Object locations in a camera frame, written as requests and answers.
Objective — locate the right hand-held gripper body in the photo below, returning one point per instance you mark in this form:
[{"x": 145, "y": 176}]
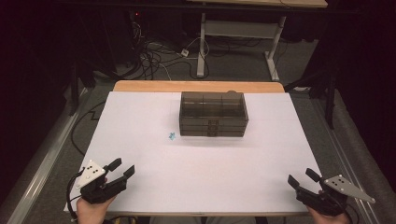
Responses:
[{"x": 323, "y": 199}]

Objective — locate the white-framed desk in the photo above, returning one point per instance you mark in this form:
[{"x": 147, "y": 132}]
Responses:
[{"x": 239, "y": 29}]

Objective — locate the white table cover sheet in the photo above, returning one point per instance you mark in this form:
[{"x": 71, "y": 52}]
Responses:
[{"x": 202, "y": 174}]

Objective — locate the person's lap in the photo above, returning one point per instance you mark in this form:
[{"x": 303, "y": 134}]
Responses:
[{"x": 202, "y": 220}]

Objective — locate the person's right hand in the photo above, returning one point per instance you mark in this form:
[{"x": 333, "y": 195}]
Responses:
[{"x": 327, "y": 219}]

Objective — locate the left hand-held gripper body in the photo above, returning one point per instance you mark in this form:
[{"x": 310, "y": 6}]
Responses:
[{"x": 99, "y": 191}]

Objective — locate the black metal stand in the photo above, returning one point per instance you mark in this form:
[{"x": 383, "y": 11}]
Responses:
[
  {"x": 330, "y": 99},
  {"x": 74, "y": 87}
]

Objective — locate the person's left hand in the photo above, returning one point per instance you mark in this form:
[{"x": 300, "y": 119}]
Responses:
[{"x": 91, "y": 213}]

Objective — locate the smoky plastic drawer organizer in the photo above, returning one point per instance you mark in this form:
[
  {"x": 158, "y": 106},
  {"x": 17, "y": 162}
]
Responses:
[{"x": 199, "y": 102}]

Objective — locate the white power adapter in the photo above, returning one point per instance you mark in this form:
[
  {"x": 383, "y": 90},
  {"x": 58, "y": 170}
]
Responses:
[{"x": 185, "y": 52}]

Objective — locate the metal floor rail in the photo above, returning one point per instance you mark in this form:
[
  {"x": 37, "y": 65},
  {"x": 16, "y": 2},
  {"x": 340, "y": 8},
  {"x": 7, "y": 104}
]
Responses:
[
  {"x": 46, "y": 161},
  {"x": 342, "y": 149}
]

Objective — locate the small blue star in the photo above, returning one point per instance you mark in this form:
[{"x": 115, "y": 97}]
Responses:
[{"x": 172, "y": 136}]

